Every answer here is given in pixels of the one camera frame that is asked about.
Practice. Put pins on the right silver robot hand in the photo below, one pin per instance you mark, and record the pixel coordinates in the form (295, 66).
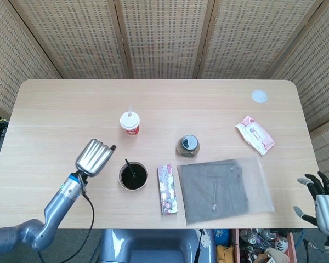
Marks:
(327, 208)

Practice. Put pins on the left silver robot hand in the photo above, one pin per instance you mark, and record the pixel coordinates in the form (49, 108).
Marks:
(93, 159)

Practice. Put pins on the black plastic spoon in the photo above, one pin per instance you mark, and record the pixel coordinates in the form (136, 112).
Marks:
(130, 168)

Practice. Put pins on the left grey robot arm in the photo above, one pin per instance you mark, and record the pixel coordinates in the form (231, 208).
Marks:
(54, 211)

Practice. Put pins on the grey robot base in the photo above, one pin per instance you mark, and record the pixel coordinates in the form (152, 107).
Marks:
(159, 246)

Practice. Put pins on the paper cup of black coffee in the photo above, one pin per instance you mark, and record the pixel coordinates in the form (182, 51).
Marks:
(139, 180)

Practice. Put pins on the glass jar with lid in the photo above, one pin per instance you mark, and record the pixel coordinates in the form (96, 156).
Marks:
(188, 146)

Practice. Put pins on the red cup with white lid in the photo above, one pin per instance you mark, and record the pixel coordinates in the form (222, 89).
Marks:
(130, 122)

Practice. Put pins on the white drinking straw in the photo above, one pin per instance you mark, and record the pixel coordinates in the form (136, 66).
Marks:
(130, 111)

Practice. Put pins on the woven folding screen panel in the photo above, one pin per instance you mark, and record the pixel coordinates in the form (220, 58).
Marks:
(164, 35)
(249, 35)
(327, 148)
(13, 60)
(318, 68)
(76, 35)

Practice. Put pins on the red crate of clutter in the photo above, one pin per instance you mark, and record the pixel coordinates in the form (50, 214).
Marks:
(257, 243)

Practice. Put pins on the floral patterned long box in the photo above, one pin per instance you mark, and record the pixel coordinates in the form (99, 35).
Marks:
(167, 191)

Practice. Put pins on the pink wet wipes pack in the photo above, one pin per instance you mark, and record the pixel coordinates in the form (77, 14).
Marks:
(256, 134)

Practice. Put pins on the blue container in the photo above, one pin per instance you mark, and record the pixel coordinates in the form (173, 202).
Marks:
(222, 235)

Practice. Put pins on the yellow cloth bag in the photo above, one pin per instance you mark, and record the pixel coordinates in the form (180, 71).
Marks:
(224, 253)

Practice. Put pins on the grey garment in clear bag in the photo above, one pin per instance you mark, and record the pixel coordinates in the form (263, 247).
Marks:
(211, 191)

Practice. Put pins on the white round table grommet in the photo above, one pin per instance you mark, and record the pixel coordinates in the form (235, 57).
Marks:
(260, 96)

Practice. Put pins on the white perforated bracket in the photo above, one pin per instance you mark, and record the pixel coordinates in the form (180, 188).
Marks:
(205, 239)

